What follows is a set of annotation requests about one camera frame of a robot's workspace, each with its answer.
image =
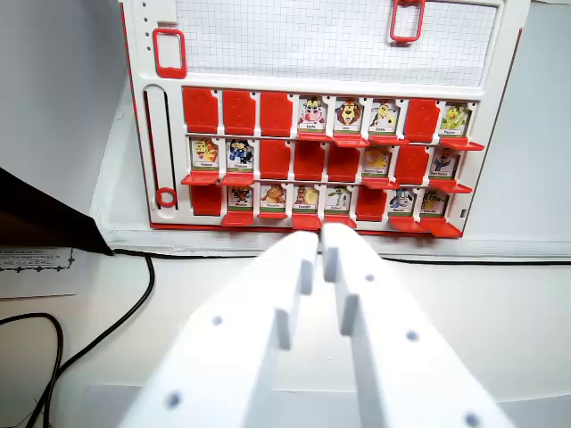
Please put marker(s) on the white printed paper sheet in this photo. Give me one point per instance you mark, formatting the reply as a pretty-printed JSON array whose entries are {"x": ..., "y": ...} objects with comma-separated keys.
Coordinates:
[{"x": 31, "y": 276}]

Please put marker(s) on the black box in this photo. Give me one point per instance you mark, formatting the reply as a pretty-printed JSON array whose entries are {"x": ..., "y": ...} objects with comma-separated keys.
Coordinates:
[{"x": 40, "y": 223}]

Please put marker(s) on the red and white game board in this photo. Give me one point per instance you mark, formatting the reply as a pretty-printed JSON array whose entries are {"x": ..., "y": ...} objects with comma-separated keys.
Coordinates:
[{"x": 312, "y": 53}]

